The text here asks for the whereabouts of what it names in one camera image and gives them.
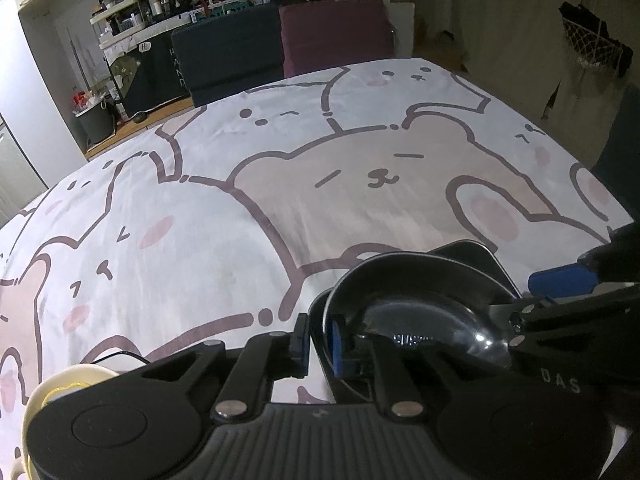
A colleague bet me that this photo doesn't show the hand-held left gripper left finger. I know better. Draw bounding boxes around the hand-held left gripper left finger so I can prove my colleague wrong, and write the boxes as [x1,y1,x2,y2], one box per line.
[140,312,311,424]

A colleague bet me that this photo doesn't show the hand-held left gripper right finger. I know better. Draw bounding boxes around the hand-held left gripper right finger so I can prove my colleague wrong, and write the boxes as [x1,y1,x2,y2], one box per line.
[331,320,502,422]

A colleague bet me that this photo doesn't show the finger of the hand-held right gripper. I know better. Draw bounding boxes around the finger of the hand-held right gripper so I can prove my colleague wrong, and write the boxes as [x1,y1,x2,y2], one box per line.
[489,284,640,347]
[529,222,640,299]

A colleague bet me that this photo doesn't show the stainless steel rectangular tray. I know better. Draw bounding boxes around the stainless steel rectangular tray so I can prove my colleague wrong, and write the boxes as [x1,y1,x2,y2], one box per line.
[307,240,523,406]

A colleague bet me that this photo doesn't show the stainless steel bowl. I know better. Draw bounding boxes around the stainless steel bowl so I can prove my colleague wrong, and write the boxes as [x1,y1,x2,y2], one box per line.
[322,252,518,403]

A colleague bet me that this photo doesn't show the white square leaf-print bowl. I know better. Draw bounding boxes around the white square leaf-print bowl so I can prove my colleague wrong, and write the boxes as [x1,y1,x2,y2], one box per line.
[92,350,153,367]

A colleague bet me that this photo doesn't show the cartoon bear print sheet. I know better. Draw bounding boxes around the cartoon bear print sheet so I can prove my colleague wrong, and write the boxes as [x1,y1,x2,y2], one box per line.
[0,57,633,480]

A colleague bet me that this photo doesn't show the black net basket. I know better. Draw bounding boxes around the black net basket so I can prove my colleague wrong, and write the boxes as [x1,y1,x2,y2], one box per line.
[557,1,636,79]

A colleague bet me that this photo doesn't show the wooden bench with drawers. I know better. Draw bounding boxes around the wooden bench with drawers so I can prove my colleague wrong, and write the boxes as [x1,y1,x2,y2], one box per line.
[84,96,197,157]

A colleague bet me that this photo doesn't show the navy cushion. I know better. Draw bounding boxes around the navy cushion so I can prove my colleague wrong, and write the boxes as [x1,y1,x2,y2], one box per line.
[170,4,286,107]

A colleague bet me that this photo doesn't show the dark grey trash bin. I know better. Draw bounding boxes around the dark grey trash bin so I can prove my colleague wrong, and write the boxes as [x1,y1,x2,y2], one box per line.
[74,102,115,142]

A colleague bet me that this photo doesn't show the black chalk-lettered cabinet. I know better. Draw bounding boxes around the black chalk-lettered cabinet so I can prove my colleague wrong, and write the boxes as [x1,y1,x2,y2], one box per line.
[107,34,193,117]

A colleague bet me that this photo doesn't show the maroon cushion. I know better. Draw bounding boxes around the maroon cushion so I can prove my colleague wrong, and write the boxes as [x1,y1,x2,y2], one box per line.
[278,0,393,79]

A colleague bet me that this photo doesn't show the teal lettered crate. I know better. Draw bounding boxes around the teal lettered crate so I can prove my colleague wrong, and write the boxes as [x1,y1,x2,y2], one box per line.
[192,0,278,23]

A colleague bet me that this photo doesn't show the white shelf with bottles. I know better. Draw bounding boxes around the white shelf with bottles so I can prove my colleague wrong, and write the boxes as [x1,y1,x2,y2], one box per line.
[90,0,201,46]

